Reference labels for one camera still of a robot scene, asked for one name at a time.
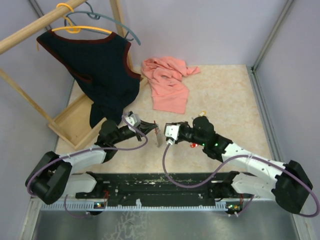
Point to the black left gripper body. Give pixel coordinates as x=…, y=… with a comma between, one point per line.
x=124, y=135

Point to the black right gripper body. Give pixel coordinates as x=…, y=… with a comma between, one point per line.
x=188, y=135

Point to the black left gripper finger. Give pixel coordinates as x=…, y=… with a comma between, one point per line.
x=148, y=124
x=145, y=131

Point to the red key tag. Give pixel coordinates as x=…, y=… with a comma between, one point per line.
x=194, y=145

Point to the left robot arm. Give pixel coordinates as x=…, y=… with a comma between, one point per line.
x=52, y=175

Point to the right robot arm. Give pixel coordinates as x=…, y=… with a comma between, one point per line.
x=285, y=183

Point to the yellow key tag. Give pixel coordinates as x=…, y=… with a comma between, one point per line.
x=202, y=114

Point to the wooden clothes rack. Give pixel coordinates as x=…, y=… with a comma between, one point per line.
x=39, y=99

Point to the pink cloth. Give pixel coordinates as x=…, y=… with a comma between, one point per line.
x=165, y=77

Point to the dark navy vest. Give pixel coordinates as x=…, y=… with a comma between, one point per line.
x=100, y=68

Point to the yellow clothes hanger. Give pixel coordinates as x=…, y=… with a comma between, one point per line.
x=72, y=28

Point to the grey-blue clothes hanger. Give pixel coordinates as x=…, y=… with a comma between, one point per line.
x=117, y=19

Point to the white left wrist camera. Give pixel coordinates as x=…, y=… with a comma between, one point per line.
x=132, y=120

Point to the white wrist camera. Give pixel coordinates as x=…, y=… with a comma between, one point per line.
x=171, y=132
x=132, y=120

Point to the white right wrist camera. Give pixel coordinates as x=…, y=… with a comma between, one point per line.
x=171, y=132

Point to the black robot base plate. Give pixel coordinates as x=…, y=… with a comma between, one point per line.
x=155, y=190

